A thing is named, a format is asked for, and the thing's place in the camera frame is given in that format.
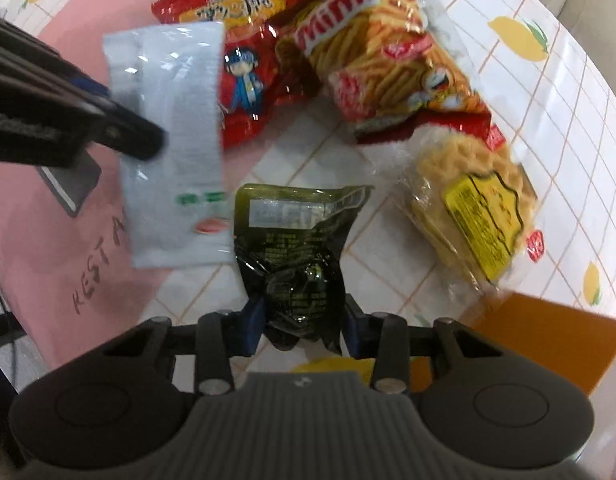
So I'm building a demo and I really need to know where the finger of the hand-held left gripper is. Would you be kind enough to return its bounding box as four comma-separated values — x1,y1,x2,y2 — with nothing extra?
58,55,167,162

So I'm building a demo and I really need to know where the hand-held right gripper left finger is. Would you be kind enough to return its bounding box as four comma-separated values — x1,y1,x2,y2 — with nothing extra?
102,297,267,396

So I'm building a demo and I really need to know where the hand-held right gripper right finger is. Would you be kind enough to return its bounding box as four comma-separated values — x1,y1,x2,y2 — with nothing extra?
340,300,510,394

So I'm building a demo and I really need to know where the clear white candy packet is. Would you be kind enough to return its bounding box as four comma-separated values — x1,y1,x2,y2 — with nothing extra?
102,22,235,269

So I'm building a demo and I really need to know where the dark green black snack packet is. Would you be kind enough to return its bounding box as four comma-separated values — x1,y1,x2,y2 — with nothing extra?
232,184,375,357

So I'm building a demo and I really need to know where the red cartoon snack packet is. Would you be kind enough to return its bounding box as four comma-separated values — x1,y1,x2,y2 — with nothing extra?
152,0,297,150

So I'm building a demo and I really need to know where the yellow crispy noodle snack bag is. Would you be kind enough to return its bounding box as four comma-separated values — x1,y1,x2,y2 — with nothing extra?
392,110,548,288

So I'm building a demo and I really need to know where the orange storage box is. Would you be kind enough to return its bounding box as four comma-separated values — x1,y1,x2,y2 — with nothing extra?
407,292,616,397

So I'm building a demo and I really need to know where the orange shrimp stick snack bag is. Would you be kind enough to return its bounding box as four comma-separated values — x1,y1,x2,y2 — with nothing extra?
274,0,491,146

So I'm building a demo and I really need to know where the lemon print pink white tablecloth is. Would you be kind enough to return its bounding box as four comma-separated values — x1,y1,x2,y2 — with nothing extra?
0,0,616,396

